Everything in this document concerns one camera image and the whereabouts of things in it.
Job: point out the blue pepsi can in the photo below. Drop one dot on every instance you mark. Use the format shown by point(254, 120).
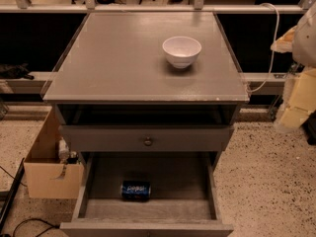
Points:
point(135, 190)

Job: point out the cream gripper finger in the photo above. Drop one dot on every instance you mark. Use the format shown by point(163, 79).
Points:
point(284, 43)
point(299, 100)

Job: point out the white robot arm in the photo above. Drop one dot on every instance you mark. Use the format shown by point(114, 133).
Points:
point(304, 42)

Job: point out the black flat bar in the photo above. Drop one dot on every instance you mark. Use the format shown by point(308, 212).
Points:
point(7, 197)

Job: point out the closed grey top drawer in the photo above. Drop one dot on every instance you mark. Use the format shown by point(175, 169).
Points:
point(97, 138)

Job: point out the grey wooden drawer cabinet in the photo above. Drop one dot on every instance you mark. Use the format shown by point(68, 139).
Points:
point(116, 74)

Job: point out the open grey middle drawer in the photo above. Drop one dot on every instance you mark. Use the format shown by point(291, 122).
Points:
point(182, 203)

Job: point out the white bottle in box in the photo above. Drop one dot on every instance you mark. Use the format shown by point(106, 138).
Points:
point(63, 150)

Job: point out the cardboard box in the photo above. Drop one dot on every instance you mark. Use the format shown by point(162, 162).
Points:
point(47, 176)

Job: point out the black object on ledge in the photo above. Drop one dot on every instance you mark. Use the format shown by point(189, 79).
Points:
point(15, 71)

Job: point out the white ceramic bowl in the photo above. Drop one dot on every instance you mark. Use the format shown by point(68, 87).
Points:
point(181, 52)

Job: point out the round brass drawer knob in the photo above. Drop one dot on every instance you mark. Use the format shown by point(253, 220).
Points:
point(147, 141)

